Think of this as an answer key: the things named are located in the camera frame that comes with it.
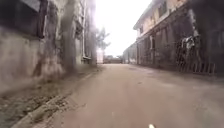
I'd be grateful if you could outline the tree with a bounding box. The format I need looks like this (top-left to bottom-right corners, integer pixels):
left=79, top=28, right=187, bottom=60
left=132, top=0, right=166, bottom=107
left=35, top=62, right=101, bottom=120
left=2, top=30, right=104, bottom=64
left=95, top=27, right=112, bottom=52

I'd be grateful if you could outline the brown dirt road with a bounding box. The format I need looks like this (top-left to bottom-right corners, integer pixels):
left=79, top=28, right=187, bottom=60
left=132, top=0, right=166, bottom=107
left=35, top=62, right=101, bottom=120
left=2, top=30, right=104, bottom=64
left=49, top=63, right=224, bottom=128

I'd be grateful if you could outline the old two-storey building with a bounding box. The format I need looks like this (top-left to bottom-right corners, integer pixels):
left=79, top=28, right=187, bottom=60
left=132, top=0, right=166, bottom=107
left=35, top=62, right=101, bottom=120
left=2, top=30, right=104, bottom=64
left=121, top=0, right=224, bottom=76

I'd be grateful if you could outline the weathered grey concrete building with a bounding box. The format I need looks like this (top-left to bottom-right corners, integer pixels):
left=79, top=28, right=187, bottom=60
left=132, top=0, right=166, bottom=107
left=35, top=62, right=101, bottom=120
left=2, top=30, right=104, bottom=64
left=0, top=0, right=98, bottom=95

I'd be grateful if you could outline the dark metal gate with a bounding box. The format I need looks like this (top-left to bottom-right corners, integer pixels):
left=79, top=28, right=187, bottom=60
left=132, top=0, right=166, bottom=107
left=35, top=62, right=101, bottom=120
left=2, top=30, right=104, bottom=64
left=175, top=35, right=217, bottom=76

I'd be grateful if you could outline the broken stone kerb strip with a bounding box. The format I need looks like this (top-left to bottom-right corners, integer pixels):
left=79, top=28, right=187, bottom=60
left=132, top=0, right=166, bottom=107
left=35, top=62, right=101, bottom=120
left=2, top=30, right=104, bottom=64
left=0, top=65, right=101, bottom=128

